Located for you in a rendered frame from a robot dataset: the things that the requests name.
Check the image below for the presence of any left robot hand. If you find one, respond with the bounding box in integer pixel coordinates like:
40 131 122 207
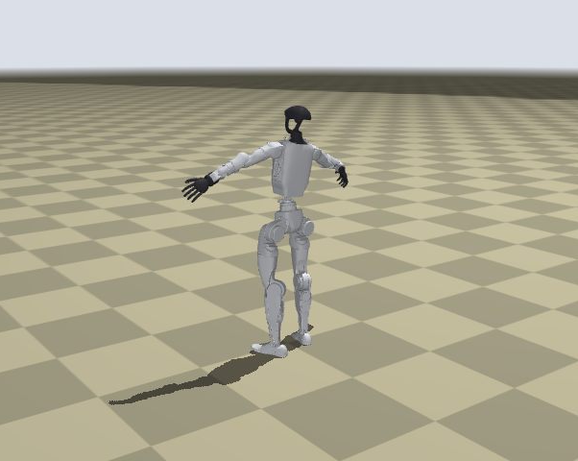
181 172 219 203

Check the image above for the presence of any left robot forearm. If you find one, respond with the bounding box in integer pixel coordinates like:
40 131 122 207
209 153 249 182

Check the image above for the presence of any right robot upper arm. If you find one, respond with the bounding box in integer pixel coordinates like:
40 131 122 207
310 143 332 168

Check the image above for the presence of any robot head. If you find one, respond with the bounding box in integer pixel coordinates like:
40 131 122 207
284 106 311 144

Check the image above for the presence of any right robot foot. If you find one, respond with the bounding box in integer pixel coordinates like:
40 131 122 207
291 331 312 345

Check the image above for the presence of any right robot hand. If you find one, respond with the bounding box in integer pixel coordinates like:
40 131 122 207
335 166 348 188

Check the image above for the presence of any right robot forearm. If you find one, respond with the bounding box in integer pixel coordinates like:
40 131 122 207
327 154 345 172

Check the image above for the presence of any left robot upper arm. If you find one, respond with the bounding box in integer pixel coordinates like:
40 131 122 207
241 142 285 168

